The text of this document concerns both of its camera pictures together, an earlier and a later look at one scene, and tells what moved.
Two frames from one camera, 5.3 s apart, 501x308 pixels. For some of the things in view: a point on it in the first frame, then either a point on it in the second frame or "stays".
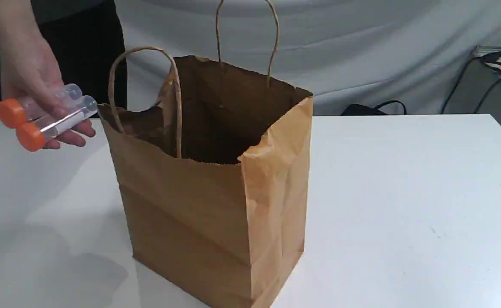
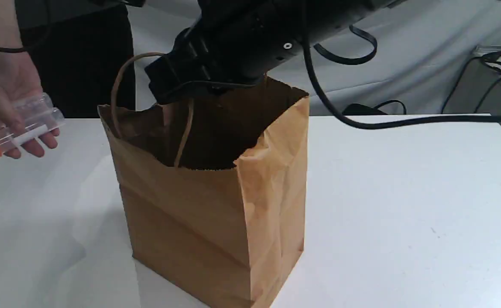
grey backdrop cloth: (343, 52) stays
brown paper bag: (213, 157) stays
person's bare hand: (29, 75) to (10, 97)
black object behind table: (358, 109) stays
